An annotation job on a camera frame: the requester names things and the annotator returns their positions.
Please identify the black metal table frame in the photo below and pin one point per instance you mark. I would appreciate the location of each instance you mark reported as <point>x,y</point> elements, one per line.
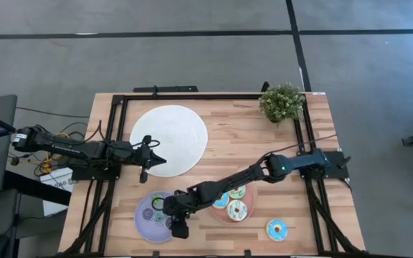
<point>192,97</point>

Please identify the large white teal-drizzle donut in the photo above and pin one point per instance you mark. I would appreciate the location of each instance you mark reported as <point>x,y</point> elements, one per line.
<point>232,215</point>

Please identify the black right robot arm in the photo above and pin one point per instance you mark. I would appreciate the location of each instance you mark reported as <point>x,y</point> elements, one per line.
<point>235,181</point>

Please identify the large mint black-drizzle donut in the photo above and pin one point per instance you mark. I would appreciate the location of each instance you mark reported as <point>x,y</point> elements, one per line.
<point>239,194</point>

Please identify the pink round plate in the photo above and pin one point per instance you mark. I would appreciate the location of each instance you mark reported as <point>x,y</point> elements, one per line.
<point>251,204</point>

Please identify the potted green plant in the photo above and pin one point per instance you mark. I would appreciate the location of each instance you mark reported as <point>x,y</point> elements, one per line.
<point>282,102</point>

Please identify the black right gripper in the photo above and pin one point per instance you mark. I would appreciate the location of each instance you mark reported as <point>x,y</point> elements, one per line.
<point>179,209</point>

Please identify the small dark blue donut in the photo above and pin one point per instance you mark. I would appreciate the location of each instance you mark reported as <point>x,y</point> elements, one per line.
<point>145,216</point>

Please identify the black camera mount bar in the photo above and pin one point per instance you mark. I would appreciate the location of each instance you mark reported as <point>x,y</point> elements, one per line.
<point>167,89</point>

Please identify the small teal donut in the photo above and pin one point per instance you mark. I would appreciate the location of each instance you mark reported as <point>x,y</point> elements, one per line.
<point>160,218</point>

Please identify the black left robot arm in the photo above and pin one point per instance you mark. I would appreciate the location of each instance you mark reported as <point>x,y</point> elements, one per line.
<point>66,148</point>

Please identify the large blue iced donut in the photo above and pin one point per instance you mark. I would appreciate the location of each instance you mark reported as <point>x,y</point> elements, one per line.
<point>221,203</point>
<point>271,234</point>

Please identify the white printed box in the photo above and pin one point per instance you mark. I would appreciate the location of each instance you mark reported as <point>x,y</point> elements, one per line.
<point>57,181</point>

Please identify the white round woven placemat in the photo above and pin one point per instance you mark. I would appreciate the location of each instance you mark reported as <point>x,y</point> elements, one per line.
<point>178,129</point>

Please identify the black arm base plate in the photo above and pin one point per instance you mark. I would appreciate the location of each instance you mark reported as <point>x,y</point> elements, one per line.
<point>95,175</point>
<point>337,165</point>

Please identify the purple round plate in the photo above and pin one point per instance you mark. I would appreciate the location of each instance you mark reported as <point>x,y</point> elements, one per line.
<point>145,231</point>

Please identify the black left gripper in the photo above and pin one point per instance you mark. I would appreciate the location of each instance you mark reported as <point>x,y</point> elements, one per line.
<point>135,156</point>

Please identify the small green donut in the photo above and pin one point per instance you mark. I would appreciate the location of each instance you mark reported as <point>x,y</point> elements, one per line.
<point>158,201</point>

